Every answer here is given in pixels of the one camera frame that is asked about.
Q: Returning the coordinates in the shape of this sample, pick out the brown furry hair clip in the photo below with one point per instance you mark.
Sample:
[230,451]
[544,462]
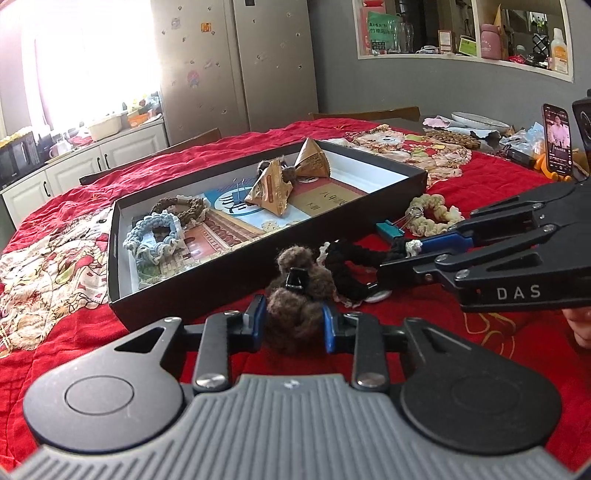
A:
[295,323]

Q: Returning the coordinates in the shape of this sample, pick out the white plate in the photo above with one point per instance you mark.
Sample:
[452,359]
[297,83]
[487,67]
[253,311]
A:
[480,121]

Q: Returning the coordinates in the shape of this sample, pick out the white wall shelf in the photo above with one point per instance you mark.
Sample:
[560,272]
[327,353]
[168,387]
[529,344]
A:
[475,62]

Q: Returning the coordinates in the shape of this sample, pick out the black shallow box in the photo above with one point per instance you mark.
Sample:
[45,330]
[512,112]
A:
[207,286]

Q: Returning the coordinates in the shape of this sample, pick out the person's right hand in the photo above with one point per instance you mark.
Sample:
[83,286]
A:
[579,327]

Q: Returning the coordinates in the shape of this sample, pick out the blue printed booklet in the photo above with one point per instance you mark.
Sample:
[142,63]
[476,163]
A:
[221,221]

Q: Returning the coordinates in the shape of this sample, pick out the black microwave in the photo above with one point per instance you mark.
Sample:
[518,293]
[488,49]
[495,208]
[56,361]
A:
[16,159]

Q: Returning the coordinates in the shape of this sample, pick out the white plastic basin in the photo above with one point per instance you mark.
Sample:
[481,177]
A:
[105,129]

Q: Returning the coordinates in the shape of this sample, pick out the cream crochet scrunchie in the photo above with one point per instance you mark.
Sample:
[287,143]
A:
[438,219]

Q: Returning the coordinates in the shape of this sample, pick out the brown woven mat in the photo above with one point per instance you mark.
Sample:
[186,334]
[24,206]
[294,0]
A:
[450,138]

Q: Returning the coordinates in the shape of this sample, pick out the small brown frame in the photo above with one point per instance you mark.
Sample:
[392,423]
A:
[446,41]

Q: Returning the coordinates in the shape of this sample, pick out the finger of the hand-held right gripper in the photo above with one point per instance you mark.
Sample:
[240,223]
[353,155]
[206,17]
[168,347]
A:
[445,242]
[406,272]

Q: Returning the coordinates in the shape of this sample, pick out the orange phone stand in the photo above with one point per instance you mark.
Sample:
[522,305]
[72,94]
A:
[542,166]

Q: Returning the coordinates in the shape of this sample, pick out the brown paper pyramid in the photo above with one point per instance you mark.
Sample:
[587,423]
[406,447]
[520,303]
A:
[272,191]
[314,161]

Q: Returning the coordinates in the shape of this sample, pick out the black pouch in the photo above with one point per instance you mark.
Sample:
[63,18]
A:
[521,157]

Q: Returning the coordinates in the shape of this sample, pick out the blue and white crochet scrunchie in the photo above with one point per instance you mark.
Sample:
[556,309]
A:
[138,235]

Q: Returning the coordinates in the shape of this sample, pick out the smartphone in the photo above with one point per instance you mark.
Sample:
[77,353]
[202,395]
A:
[558,138]

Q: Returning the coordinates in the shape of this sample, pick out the teal hair clip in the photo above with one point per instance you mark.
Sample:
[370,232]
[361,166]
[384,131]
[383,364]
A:
[385,228]

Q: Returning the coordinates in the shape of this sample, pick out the white and orange bottle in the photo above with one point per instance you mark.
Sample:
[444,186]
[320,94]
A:
[559,55]

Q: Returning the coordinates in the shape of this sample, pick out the white kitchen cabinet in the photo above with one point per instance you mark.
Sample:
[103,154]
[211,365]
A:
[69,170]

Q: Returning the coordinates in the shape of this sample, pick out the brown crochet scrunchie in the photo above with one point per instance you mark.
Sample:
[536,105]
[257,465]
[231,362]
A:
[178,207]

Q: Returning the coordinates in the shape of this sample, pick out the beige refrigerator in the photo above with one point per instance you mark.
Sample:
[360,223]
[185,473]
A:
[268,69]

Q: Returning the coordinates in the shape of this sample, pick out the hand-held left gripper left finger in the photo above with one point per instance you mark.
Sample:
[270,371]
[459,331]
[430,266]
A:
[256,318]

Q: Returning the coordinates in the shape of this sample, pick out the small green card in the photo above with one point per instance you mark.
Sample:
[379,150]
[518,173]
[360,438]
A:
[467,47]

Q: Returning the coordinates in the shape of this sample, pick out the black mounted device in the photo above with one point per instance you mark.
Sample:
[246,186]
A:
[582,124]

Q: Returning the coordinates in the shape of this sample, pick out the red-brown book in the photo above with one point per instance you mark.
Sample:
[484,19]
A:
[323,198]

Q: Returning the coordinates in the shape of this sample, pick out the green sign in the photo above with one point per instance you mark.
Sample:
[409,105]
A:
[383,34]

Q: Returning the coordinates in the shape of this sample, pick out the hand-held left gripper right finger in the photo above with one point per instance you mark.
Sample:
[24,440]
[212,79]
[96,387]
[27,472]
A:
[328,327]

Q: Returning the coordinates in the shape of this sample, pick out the pink tumbler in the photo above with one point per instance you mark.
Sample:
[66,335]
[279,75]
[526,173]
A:
[490,44]

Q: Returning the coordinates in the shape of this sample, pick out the black crochet scrunchie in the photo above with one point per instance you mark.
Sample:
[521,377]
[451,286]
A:
[346,267]

